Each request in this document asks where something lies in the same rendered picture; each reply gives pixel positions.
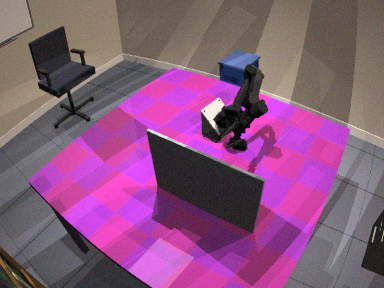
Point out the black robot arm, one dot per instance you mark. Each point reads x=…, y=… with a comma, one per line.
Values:
x=247, y=97

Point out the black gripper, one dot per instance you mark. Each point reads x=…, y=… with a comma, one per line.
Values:
x=237, y=123

